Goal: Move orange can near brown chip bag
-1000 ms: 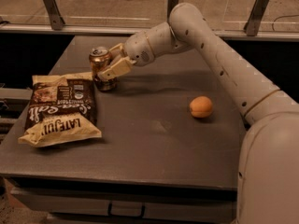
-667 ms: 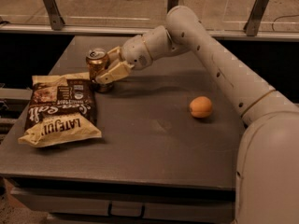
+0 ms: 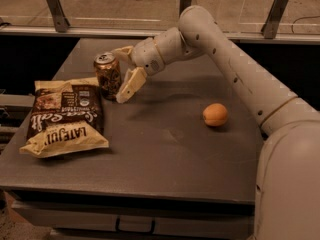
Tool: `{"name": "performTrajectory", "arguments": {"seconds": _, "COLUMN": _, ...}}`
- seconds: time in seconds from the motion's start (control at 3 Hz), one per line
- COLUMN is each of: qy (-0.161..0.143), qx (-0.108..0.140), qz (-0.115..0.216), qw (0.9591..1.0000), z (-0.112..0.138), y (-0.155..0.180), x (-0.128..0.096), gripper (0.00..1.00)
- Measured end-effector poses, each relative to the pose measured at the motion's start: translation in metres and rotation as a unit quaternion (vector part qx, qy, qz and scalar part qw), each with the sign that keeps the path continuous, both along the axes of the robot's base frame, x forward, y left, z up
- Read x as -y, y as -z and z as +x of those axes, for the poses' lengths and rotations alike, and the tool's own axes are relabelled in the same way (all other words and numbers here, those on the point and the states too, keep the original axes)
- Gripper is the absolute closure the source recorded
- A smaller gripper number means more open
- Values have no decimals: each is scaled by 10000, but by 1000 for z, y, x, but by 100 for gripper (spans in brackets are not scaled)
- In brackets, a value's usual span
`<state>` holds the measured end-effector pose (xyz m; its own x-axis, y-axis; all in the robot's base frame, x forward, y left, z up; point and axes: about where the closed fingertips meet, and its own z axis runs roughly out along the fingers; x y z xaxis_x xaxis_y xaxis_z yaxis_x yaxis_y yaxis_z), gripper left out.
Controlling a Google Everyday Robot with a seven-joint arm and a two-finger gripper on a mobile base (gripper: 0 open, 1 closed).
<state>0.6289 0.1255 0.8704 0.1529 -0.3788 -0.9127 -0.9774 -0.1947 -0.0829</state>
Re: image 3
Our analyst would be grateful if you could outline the orange soda can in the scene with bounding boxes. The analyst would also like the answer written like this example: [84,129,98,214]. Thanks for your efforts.
[93,52,122,100]

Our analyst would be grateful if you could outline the grey drawer with handle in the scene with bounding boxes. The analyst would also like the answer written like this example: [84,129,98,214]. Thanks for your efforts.
[12,201,253,240]

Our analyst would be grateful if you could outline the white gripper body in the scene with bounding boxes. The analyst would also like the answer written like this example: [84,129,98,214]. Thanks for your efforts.
[131,38,165,76]

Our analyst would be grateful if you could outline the brown chip bag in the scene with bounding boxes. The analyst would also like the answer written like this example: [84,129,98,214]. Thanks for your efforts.
[20,77,109,158]

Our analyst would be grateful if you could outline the right metal railing bracket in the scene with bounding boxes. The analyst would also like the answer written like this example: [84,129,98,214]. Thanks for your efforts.
[261,0,289,39]

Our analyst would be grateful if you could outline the left metal railing bracket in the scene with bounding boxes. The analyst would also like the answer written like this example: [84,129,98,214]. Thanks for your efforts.
[46,0,70,33]

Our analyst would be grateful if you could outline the metal railing bracket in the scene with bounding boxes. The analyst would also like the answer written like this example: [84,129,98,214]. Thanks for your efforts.
[46,0,70,33]
[179,0,192,13]
[261,0,289,39]

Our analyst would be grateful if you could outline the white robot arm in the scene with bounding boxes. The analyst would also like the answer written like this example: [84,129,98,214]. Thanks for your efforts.
[114,6,320,240]

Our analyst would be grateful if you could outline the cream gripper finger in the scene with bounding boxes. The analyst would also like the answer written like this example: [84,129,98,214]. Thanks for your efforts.
[116,67,147,104]
[112,46,133,64]

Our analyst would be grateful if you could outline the middle metal railing bracket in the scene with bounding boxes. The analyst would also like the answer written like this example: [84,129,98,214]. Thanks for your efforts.
[179,0,192,13]

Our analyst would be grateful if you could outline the orange fruit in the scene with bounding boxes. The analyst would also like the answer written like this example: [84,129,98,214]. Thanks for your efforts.
[203,103,228,127]

